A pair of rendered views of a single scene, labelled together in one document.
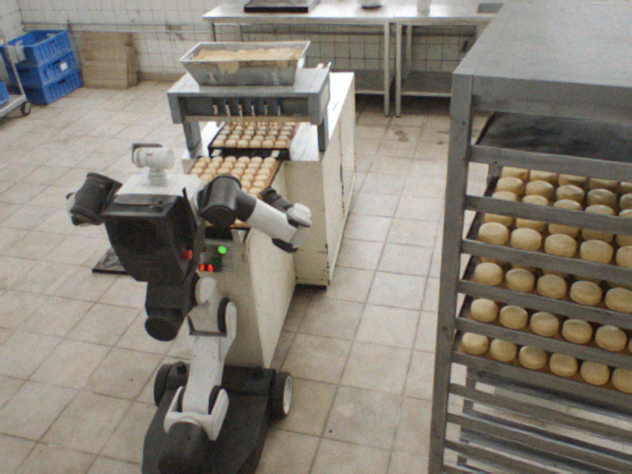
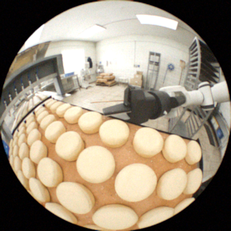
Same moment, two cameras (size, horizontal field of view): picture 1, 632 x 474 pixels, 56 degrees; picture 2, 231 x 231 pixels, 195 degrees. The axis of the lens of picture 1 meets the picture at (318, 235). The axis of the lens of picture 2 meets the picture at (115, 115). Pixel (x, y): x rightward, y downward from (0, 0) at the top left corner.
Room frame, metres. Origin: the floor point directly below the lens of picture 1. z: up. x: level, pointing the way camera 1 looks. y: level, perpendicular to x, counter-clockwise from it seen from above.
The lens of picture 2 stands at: (2.11, 0.33, 1.01)
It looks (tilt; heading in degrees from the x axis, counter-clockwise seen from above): 40 degrees down; 283
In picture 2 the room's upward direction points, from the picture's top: straight up
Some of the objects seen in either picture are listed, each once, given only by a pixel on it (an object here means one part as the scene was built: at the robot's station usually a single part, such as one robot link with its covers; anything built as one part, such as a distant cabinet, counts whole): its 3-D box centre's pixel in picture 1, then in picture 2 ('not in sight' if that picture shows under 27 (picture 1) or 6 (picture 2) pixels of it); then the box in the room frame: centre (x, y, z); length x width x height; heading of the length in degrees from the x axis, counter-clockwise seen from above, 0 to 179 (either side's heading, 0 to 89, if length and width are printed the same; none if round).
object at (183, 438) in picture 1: (204, 419); not in sight; (1.63, 0.51, 0.19); 0.64 x 0.52 x 0.33; 169
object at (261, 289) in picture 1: (241, 266); not in sight; (2.32, 0.38, 0.45); 0.70 x 0.34 x 0.90; 168
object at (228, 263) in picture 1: (205, 255); not in sight; (1.96, 0.45, 0.77); 0.24 x 0.04 x 0.14; 78
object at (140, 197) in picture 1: (160, 226); not in sight; (1.66, 0.51, 1.10); 0.34 x 0.30 x 0.36; 79
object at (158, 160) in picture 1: (155, 162); not in sight; (1.72, 0.49, 1.30); 0.10 x 0.07 x 0.09; 79
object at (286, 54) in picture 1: (247, 60); not in sight; (2.81, 0.27, 1.28); 0.54 x 0.27 x 0.06; 78
